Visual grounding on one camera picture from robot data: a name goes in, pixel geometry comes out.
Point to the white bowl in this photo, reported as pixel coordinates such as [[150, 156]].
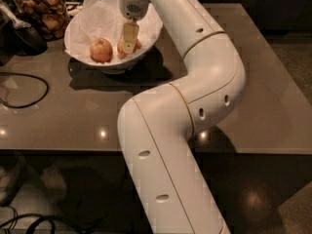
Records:
[[113, 33]]

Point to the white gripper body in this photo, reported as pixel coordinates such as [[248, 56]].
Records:
[[134, 8]]

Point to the red-yellow apple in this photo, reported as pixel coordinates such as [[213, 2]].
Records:
[[101, 50], [121, 53]]

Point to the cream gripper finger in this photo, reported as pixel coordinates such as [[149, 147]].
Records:
[[129, 36]]

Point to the white paper liner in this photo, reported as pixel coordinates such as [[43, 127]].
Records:
[[97, 23]]

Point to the black appliance with handle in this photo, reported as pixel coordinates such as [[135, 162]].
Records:
[[29, 41]]

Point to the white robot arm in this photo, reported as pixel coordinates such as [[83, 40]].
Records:
[[154, 127]]

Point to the glass jar of snacks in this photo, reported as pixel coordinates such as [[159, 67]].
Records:
[[50, 16]]

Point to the white shoe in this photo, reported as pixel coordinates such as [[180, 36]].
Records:
[[54, 183]]

